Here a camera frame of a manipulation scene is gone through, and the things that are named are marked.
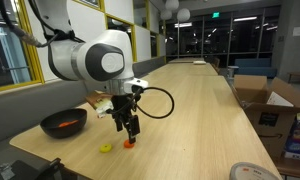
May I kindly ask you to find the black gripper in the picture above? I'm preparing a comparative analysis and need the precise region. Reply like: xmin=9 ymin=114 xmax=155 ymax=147
xmin=109 ymin=94 xmax=142 ymax=145

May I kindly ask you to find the yellow disc with hole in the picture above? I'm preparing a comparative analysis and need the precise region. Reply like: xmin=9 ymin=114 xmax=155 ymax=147
xmin=99 ymin=143 xmax=113 ymax=154

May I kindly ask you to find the black bowl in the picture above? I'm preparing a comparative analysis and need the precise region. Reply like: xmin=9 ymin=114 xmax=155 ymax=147
xmin=39 ymin=108 xmax=89 ymax=140

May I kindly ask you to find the orange plastic piece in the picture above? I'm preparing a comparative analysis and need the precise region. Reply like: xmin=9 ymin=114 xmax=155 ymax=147
xmin=58 ymin=121 xmax=73 ymax=129

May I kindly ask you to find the light wooden table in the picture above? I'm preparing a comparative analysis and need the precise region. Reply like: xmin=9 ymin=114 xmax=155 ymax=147
xmin=149 ymin=62 xmax=220 ymax=77
xmin=167 ymin=57 xmax=207 ymax=65

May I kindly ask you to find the yellow framed window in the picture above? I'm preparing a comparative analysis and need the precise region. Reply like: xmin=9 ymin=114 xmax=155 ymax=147
xmin=0 ymin=0 xmax=46 ymax=94
xmin=104 ymin=13 xmax=138 ymax=66

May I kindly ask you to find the brown padded chair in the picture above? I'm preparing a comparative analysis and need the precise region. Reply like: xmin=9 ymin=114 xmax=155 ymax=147
xmin=211 ymin=57 xmax=222 ymax=73

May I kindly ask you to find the black clamp device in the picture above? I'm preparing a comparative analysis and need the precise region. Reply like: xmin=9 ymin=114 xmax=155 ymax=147
xmin=0 ymin=157 xmax=66 ymax=180

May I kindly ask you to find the white globe pendant lamp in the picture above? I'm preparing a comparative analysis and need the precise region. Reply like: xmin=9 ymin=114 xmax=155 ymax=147
xmin=176 ymin=8 xmax=192 ymax=23
xmin=165 ymin=0 xmax=180 ymax=11
xmin=160 ymin=8 xmax=173 ymax=21

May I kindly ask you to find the white round stool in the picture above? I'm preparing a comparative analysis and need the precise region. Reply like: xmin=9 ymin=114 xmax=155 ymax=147
xmin=227 ymin=65 xmax=240 ymax=79

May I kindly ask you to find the white round device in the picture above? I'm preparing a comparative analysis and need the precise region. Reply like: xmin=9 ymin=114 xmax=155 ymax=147
xmin=229 ymin=161 xmax=280 ymax=180

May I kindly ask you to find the blue sofa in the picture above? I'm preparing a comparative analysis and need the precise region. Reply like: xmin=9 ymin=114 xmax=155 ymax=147
xmin=234 ymin=58 xmax=278 ymax=79

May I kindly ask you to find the brown wooden chair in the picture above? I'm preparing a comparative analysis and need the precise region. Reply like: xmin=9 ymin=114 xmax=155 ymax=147
xmin=231 ymin=74 xmax=300 ymax=159

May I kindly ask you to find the white paper sheet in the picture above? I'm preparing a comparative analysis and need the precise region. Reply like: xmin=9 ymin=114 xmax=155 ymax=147
xmin=265 ymin=91 xmax=295 ymax=108

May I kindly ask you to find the linear ceiling light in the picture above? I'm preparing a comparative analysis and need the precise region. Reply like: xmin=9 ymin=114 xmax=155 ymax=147
xmin=233 ymin=16 xmax=258 ymax=23

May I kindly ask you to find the blue printed box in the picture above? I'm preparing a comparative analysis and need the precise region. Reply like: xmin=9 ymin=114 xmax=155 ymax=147
xmin=284 ymin=136 xmax=300 ymax=161

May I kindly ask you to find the brown chair seat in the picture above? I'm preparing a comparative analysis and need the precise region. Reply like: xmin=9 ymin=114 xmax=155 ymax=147
xmin=272 ymin=155 xmax=300 ymax=180

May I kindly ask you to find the low wooden bench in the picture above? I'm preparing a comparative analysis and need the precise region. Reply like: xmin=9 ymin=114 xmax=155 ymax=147
xmin=287 ymin=71 xmax=300 ymax=84

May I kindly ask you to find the wrist camera on wooden mount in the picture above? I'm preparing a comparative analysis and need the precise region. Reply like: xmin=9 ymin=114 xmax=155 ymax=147
xmin=85 ymin=91 xmax=115 ymax=119

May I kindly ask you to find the grey upholstered wall bench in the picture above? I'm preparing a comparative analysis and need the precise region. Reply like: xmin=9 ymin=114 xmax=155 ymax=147
xmin=0 ymin=55 xmax=167 ymax=161

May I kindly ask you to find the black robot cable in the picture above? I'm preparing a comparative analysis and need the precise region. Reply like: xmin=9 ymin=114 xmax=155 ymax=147
xmin=0 ymin=0 xmax=175 ymax=120

